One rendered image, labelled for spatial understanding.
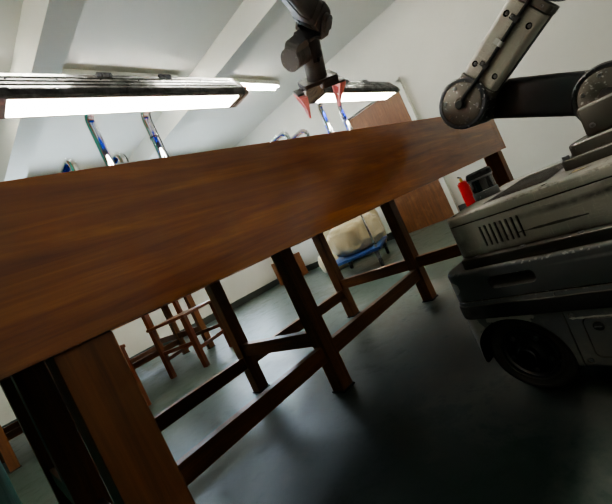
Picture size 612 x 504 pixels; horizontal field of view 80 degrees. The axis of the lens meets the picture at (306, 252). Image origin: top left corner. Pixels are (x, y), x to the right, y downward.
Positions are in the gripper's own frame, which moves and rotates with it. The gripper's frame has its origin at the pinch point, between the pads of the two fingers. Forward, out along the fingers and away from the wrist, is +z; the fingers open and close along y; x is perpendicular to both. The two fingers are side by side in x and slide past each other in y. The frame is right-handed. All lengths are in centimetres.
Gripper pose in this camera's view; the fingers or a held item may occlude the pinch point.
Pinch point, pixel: (323, 109)
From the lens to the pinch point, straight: 116.4
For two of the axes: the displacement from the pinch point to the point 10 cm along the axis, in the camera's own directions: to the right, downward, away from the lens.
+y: 9.0, -4.2, 1.2
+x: -3.6, -5.6, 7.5
